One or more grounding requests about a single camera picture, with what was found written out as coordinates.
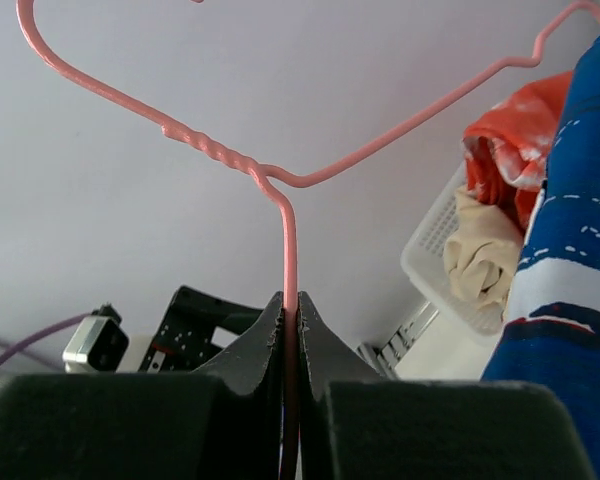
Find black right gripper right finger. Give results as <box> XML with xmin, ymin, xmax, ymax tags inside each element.
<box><xmin>297</xmin><ymin>292</ymin><xmax>595</xmax><ymax>479</ymax></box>

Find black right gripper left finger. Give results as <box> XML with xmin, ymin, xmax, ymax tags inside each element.
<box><xmin>0</xmin><ymin>294</ymin><xmax>284</xmax><ymax>479</ymax></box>

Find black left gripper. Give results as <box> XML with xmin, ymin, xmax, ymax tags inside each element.
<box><xmin>139</xmin><ymin>286</ymin><xmax>262</xmax><ymax>373</ymax></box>

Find pink hanger with blue trousers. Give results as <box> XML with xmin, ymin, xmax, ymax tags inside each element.
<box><xmin>16</xmin><ymin>1</ymin><xmax>600</xmax><ymax>479</ymax></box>

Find beige drawstring trousers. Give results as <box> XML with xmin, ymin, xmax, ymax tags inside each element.
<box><xmin>443</xmin><ymin>185</ymin><xmax>523</xmax><ymax>309</ymax></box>

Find blue patterned trousers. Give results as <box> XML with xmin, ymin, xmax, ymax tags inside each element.
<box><xmin>479</xmin><ymin>27</ymin><xmax>600</xmax><ymax>480</ymax></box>

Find orange white patterned trousers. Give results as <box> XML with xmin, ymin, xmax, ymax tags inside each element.
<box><xmin>462</xmin><ymin>71</ymin><xmax>573</xmax><ymax>231</ymax></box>

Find white plastic basket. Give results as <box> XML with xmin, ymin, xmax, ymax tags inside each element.
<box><xmin>400</xmin><ymin>165</ymin><xmax>502</xmax><ymax>345</ymax></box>

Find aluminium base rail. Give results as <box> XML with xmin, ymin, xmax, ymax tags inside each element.
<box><xmin>356</xmin><ymin>301</ymin><xmax>439</xmax><ymax>380</ymax></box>

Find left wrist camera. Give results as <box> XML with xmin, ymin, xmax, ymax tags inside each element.
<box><xmin>62</xmin><ymin>304</ymin><xmax>151</xmax><ymax>374</ymax></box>

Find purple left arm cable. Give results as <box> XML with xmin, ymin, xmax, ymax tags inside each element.
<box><xmin>0</xmin><ymin>312</ymin><xmax>96</xmax><ymax>389</ymax></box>

